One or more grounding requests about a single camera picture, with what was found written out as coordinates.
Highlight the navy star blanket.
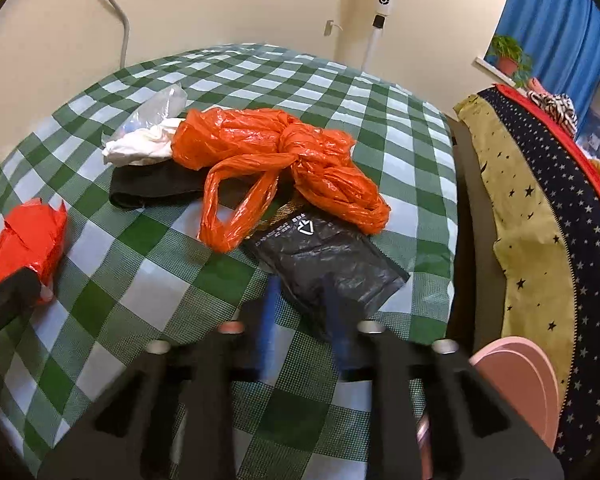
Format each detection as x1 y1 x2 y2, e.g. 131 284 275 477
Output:
477 85 600 466

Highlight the red plastic wrapper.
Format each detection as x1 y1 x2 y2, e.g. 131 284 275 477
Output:
0 199 68 306

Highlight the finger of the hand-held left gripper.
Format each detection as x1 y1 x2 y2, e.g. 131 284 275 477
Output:
0 269 43 333

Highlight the grey wall cable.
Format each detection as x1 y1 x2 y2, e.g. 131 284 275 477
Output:
96 0 131 68

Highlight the black cloth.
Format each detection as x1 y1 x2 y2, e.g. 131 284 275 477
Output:
109 162 211 209

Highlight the potted green plant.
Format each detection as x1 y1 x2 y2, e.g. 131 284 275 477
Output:
487 35 535 88

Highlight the clear plastic bag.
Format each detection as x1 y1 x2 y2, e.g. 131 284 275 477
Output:
112 84 188 141

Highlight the red blanket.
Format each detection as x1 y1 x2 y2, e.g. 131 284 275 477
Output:
495 82 600 231

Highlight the white standing fan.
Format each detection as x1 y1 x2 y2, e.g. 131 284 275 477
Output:
332 0 453 73

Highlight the yellow star bed sheet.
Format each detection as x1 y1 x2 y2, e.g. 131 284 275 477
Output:
452 92 578 411

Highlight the blue curtain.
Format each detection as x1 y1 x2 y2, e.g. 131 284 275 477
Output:
495 0 600 126

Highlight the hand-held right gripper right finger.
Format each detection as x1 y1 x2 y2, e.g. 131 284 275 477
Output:
325 284 567 480

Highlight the orange plastic bag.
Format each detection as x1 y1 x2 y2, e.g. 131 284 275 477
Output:
171 107 392 253

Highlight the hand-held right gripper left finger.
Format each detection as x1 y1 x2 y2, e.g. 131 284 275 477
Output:
37 275 284 480

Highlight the pink plastic bin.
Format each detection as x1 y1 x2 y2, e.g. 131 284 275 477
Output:
415 336 561 461

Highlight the black plastic package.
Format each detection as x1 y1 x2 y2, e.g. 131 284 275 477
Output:
242 210 411 343

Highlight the striped cloth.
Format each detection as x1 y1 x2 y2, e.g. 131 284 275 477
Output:
527 91 578 136

